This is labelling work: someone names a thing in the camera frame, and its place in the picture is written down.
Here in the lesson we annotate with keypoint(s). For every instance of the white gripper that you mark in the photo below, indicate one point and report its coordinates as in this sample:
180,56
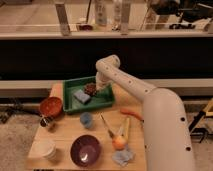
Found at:
101,81

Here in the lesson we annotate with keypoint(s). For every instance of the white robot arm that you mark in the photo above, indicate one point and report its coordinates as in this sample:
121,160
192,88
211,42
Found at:
166,134

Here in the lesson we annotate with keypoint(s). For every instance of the red bowl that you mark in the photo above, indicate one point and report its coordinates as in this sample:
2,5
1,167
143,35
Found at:
51,106

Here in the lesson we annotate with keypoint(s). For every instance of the purple bowl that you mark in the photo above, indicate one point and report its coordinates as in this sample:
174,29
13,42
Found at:
85,151

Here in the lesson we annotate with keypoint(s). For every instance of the green plastic tray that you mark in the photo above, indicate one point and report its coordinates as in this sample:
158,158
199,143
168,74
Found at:
102,99

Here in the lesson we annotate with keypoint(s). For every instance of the blue sponge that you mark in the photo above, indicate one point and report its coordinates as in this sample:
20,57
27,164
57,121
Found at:
81,96

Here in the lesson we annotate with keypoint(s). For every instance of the orange carrot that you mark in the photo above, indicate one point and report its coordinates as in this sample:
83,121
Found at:
131,113

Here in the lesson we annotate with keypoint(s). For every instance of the small blue cup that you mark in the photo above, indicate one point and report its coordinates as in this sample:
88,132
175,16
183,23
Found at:
86,120

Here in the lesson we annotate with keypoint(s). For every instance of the peach fruit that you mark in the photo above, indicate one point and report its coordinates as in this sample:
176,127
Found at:
119,142

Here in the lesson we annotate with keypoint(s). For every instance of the crumpled blue cloth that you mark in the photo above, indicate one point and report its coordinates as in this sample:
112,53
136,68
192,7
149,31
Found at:
122,157

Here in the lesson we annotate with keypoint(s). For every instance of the screwdriver with wooden handle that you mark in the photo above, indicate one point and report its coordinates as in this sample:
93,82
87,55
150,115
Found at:
111,134

